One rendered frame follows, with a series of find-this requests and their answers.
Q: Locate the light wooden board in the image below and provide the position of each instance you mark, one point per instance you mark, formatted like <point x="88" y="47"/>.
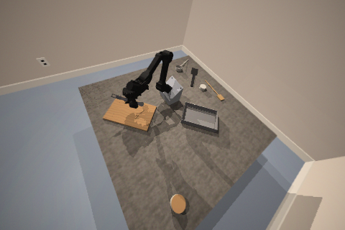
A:
<point x="140" y="118"/>

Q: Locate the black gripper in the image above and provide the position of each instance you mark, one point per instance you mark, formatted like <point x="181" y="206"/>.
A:
<point x="132" y="100"/>

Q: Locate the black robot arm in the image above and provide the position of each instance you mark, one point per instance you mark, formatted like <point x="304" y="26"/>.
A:
<point x="146" y="76"/>

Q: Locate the black spatula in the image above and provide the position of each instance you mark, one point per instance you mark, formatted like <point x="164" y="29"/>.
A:
<point x="194" y="72"/>

